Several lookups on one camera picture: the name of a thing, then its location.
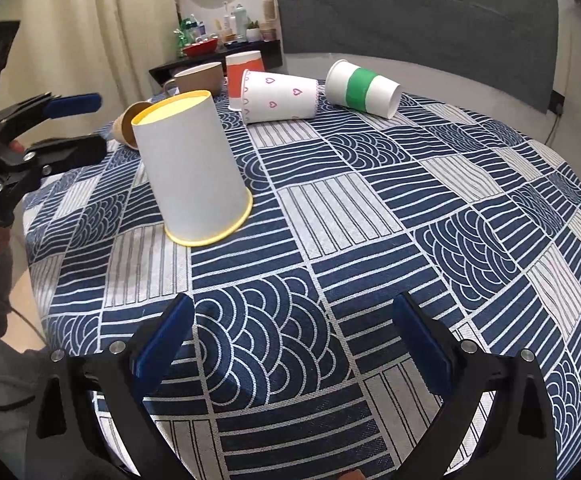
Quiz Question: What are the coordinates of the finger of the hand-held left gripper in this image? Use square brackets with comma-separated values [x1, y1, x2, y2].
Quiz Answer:
[0, 92, 102, 132]
[23, 133, 108, 177]

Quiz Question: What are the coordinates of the grey chair back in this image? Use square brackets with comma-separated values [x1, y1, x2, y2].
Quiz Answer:
[272, 0, 561, 113]

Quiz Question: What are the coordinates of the white cup with pink hearts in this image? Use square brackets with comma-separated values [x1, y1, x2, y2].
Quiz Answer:
[240, 69, 320, 125]

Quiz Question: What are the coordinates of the brown ceramic mug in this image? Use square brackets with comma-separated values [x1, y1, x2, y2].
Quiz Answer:
[162, 62, 224, 97]

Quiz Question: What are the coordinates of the cream curtain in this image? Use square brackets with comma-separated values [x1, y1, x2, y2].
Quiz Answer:
[0, 0, 181, 131]

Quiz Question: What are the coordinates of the orange and white paper cup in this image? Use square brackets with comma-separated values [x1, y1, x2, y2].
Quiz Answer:
[225, 50, 265, 112]

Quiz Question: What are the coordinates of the person's left forearm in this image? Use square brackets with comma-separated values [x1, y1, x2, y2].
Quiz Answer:
[0, 257, 56, 431]

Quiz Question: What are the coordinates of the white cup with green band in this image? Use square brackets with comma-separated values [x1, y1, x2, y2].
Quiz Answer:
[325, 59, 403, 120]

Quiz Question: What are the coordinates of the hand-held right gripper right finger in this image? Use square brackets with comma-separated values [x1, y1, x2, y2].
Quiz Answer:
[392, 291, 559, 480]

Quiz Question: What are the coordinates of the brown paper cup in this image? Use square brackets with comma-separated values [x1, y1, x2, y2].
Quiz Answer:
[110, 101, 154, 150]

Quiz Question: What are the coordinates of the red bowl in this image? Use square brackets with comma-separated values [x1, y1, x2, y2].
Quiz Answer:
[183, 40, 219, 59]

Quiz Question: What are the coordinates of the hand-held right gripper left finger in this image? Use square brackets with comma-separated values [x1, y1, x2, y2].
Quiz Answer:
[24, 292, 196, 480]

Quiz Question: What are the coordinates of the black shelf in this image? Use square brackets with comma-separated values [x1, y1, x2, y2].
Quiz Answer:
[149, 39, 285, 98]

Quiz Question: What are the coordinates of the white cup with yellow rim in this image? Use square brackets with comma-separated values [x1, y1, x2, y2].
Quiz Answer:
[130, 90, 254, 247]

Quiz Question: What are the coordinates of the blue and white patterned tablecloth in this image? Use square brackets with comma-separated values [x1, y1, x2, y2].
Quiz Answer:
[23, 80, 581, 480]

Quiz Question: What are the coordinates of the green plastic bottle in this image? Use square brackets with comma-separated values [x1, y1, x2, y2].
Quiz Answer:
[173, 17, 197, 50]

